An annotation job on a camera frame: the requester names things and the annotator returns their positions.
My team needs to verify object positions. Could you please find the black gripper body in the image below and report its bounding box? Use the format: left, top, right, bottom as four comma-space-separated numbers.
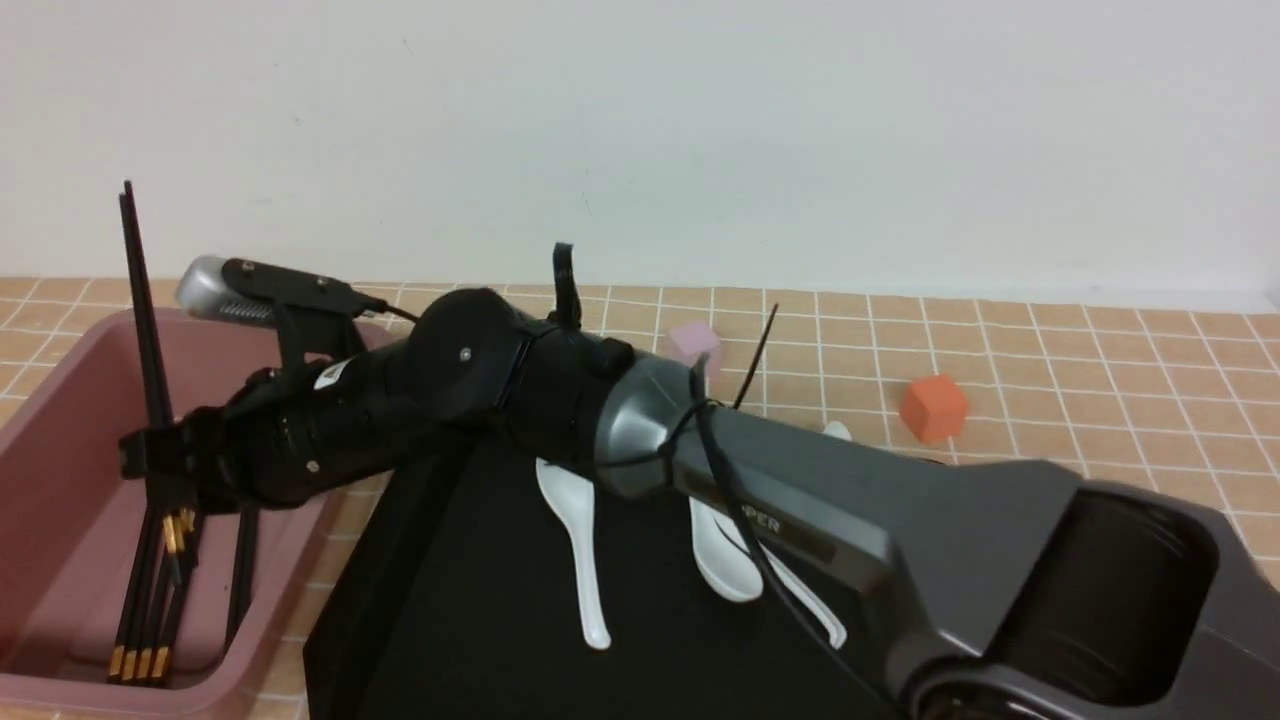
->
180, 340, 442, 510

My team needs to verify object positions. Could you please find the black chopstick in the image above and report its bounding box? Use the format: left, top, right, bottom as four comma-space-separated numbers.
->
125, 511, 170, 685
150, 512, 205, 687
108, 503, 161, 685
134, 509, 196, 687
224, 507, 259, 651
119, 181, 186, 585

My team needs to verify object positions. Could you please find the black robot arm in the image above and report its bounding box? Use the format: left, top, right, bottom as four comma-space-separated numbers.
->
179, 288, 1277, 719

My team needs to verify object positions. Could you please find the black chopstick in bin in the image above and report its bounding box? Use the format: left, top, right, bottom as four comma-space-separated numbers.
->
134, 509, 196, 687
224, 507, 259, 651
125, 511, 170, 685
150, 512, 205, 687
108, 503, 161, 685

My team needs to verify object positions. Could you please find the black rectangular tray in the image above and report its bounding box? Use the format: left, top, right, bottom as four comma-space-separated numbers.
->
303, 445, 888, 719

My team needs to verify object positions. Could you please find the pink plastic bin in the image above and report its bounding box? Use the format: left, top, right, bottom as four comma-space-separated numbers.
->
1, 310, 342, 719

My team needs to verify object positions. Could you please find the white ceramic spoon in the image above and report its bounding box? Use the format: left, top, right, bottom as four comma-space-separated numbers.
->
823, 421, 852, 442
535, 459, 612, 651
689, 498, 764, 603
710, 510, 849, 650

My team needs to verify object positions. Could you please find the pink foam cube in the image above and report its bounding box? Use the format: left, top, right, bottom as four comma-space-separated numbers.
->
662, 320, 723, 382

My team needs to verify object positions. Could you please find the orange foam cube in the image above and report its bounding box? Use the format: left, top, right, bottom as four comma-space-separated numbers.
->
899, 374, 970, 445

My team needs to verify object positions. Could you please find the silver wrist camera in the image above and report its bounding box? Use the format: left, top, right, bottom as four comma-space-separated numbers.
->
175, 255, 390, 329

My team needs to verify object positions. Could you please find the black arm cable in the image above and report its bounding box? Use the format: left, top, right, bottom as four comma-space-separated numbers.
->
545, 242, 901, 716

